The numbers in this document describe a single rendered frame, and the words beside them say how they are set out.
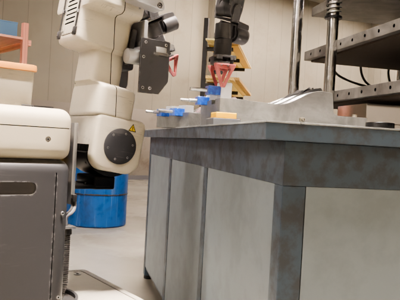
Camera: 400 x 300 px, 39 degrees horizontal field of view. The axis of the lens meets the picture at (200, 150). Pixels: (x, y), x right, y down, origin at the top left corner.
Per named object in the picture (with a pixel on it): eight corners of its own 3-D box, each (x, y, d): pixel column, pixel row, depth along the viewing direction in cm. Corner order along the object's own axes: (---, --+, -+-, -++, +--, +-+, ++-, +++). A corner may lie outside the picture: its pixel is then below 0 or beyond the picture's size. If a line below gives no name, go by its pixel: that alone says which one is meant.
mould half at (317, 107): (218, 127, 171) (221, 83, 171) (199, 128, 196) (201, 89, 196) (366, 136, 182) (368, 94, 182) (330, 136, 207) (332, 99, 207)
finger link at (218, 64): (228, 88, 182) (230, 60, 182) (234, 87, 175) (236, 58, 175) (208, 87, 180) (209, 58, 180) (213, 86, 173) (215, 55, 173)
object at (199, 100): (181, 107, 185) (182, 90, 185) (178, 108, 190) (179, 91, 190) (219, 109, 188) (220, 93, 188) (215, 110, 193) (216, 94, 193)
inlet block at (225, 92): (191, 96, 174) (192, 79, 174) (187, 97, 179) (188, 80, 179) (231, 99, 177) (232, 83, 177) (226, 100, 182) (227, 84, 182)
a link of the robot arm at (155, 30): (140, 24, 203) (148, 22, 199) (155, 19, 207) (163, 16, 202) (146, 42, 205) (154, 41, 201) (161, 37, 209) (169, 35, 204)
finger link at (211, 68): (225, 89, 184) (227, 61, 184) (232, 88, 177) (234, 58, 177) (206, 87, 183) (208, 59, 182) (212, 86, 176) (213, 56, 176)
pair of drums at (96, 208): (92, 209, 572) (96, 130, 571) (152, 225, 485) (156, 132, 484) (28, 211, 530) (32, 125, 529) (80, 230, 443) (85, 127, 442)
